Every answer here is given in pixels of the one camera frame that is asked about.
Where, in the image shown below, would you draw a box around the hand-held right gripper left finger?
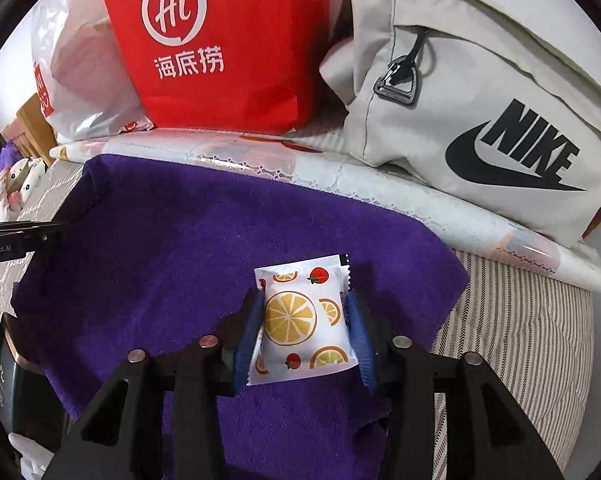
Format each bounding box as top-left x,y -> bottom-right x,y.
43,287 -> 266,480

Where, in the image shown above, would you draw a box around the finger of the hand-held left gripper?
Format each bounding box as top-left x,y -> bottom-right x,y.
10,220 -> 65,247

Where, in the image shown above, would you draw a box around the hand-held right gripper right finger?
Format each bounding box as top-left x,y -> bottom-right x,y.
345,290 -> 566,480

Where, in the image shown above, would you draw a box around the white orange-print packet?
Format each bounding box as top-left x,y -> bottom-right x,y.
245,254 -> 357,387

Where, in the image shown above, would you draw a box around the white plush toy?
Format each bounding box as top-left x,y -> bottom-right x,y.
0,157 -> 47,211

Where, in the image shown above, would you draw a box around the brown box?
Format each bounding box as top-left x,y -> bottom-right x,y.
14,94 -> 59,167

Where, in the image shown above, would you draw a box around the purple towel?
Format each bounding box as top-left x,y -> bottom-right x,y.
10,154 -> 468,480

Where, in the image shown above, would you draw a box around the dark green packet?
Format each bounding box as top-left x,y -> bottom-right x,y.
0,312 -> 76,436

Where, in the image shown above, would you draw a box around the striped bed sheet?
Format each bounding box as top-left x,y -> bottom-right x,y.
0,160 -> 597,480

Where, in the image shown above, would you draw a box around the white printed plastic roll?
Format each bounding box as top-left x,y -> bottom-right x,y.
50,130 -> 601,293

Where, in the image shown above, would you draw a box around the white plastic shopping bag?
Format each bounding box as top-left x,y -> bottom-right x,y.
30,0 -> 156,143

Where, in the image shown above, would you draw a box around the red paper bag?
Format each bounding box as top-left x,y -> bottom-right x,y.
96,0 -> 331,136

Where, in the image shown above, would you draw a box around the grey waist bag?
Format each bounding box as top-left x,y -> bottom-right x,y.
319,0 -> 601,248

